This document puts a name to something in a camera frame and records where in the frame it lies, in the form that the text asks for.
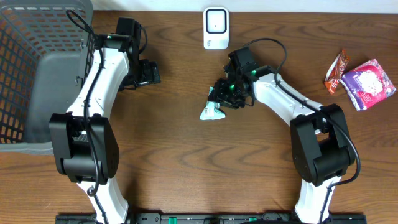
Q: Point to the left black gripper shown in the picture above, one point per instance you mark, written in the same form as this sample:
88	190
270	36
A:
149	73

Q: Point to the brown orange candy bar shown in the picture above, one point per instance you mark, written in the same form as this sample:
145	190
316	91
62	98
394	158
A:
335	72

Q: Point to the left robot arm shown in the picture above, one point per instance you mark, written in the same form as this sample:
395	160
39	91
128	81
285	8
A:
84	145

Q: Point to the white barcode scanner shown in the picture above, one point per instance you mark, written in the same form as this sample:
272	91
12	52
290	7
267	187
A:
215	28

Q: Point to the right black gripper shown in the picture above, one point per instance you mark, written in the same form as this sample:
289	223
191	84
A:
219	96

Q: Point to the grey plastic mesh basket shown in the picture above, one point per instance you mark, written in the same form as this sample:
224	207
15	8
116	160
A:
45	59

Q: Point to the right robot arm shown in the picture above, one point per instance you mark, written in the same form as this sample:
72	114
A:
322	149

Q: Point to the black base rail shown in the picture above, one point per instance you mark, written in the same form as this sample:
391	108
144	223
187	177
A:
155	218

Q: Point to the teal white snack wrapper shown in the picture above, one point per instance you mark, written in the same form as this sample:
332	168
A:
212	112

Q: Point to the red purple snack bag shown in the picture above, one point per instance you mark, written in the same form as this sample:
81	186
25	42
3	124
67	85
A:
367	85

